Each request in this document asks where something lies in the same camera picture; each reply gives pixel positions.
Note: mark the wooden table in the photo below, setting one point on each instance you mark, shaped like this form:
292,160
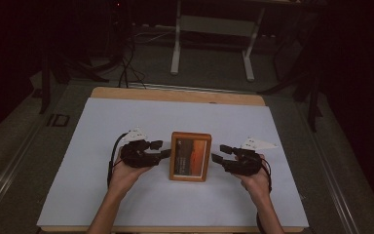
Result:
175,95

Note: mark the black metal stand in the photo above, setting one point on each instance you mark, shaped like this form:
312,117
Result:
313,97

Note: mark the person's left hand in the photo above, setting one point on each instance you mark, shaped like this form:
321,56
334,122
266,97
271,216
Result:
125,177

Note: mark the metal floor strip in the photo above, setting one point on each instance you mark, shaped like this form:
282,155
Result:
188,88

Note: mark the wooden picture frame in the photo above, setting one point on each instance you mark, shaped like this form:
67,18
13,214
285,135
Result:
190,157

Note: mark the black rectangular floor bracket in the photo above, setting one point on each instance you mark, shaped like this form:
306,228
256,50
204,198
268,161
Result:
58,120

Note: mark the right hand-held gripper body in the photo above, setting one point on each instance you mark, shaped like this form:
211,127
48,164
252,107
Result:
245,164

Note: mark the white table sheet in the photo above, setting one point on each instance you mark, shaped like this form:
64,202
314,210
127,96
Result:
181,113

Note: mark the person's right hand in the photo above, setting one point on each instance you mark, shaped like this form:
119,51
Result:
258,183

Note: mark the white metal desk frame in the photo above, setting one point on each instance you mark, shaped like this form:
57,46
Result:
214,26

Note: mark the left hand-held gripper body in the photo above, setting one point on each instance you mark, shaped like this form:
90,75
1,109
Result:
139,157

